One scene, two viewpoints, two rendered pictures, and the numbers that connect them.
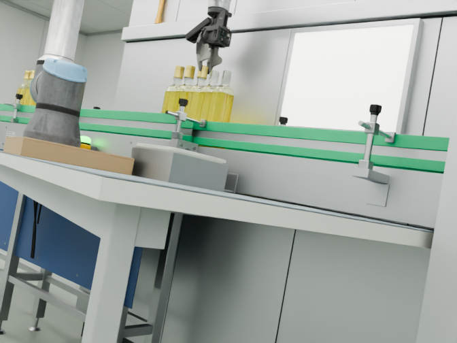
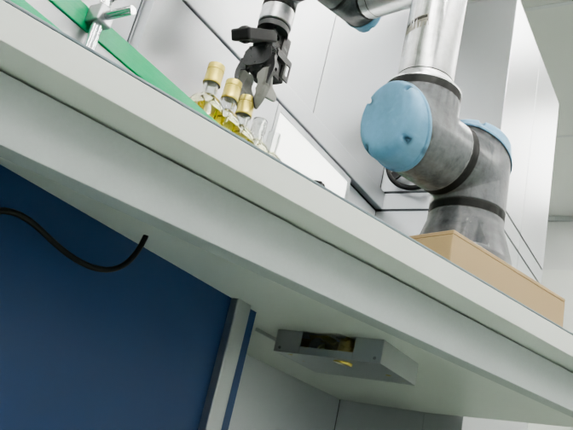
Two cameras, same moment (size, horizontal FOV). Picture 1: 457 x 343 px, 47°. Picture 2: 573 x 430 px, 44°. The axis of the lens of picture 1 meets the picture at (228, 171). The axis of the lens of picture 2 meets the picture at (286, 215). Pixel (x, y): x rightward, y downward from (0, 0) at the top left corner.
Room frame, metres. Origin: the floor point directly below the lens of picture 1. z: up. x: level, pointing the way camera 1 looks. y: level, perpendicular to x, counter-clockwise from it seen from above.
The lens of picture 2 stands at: (1.79, 1.46, 0.45)
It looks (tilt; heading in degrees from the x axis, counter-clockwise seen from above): 20 degrees up; 264
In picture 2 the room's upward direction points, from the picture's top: 13 degrees clockwise
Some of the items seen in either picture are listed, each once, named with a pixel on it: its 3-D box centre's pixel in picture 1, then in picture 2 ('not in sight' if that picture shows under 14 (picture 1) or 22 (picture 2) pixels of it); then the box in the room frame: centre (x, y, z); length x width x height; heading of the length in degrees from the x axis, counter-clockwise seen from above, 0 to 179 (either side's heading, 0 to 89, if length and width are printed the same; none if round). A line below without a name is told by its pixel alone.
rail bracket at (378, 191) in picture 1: (372, 154); not in sight; (1.20, -0.32, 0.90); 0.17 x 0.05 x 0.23; 139
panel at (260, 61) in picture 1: (280, 79); (254, 159); (1.73, -0.12, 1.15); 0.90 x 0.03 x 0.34; 49
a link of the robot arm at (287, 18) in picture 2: (219, 6); (274, 20); (1.77, 0.13, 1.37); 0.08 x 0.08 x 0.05
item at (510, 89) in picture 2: not in sight; (477, 161); (0.91, -0.79, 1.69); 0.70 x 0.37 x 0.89; 49
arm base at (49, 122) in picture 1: (54, 126); (462, 241); (1.41, 0.49, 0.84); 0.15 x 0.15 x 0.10
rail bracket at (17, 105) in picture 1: (11, 107); not in sight; (2.29, 0.99, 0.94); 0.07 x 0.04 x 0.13; 139
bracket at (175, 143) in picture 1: (183, 152); not in sight; (1.64, 0.15, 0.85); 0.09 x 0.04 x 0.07; 139
